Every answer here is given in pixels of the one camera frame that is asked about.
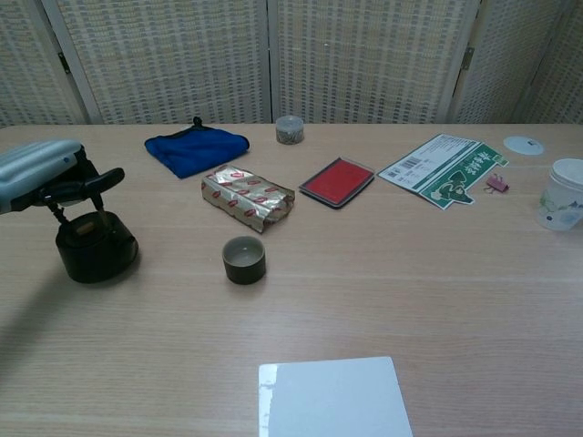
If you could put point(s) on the white rectangular board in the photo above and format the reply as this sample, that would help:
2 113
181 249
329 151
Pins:
337 400

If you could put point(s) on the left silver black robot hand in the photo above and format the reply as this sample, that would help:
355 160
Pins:
36 173

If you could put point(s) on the pink binder clip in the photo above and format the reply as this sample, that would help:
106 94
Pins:
497 184

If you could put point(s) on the woven folding screen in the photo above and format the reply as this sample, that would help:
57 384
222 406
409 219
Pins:
173 59

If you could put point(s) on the small clear round jar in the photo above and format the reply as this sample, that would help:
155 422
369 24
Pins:
289 132

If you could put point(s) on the red ink pad case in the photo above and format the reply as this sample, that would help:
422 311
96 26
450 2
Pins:
337 182

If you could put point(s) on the green white flat carton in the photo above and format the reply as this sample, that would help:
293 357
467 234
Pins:
432 168

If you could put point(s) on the silver patterned foil packet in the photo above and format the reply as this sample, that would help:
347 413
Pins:
246 200

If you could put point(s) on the black cast iron teapot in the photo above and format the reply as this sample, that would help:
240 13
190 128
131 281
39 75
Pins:
95 259

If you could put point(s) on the white round lid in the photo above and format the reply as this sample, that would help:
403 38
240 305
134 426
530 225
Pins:
519 145

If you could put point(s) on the blue folded cloth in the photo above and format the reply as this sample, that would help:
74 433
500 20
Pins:
196 150

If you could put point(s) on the dark green ceramic cup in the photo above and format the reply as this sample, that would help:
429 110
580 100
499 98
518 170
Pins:
243 271

